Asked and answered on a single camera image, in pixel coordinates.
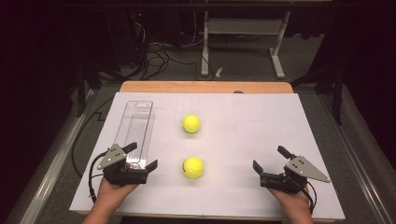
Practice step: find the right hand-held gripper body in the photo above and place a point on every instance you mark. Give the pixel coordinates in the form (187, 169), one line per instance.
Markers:
(303, 168)

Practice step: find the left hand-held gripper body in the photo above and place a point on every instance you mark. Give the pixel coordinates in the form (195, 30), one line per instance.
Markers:
(112, 157)

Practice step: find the clear plastic container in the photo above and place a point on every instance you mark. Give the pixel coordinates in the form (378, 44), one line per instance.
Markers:
(135, 130)

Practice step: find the yellow tennis ball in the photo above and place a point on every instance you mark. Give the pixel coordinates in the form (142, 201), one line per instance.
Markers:
(193, 167)
(191, 123)

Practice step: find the person's right hand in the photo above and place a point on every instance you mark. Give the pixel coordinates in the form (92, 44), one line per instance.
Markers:
(295, 202)

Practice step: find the person's left hand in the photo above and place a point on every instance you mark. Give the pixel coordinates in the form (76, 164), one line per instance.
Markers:
(110, 193)

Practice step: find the white foam board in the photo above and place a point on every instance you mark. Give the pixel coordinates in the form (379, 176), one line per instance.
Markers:
(236, 146)

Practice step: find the black metal stand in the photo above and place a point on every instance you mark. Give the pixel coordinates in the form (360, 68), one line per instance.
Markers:
(90, 77)
(333, 84)

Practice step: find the wooden table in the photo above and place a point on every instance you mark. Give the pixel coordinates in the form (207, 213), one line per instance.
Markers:
(186, 86)

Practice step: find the small white floor object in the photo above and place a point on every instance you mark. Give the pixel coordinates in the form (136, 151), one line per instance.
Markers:
(219, 72)

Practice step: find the black computer tower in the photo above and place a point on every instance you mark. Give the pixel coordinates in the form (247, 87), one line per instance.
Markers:
(140, 34)

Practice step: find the aluminium floor rail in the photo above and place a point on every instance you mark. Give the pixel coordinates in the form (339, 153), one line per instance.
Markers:
(53, 168)
(358, 165)

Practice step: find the white metal desk frame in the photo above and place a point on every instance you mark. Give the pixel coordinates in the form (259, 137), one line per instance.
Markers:
(243, 26)

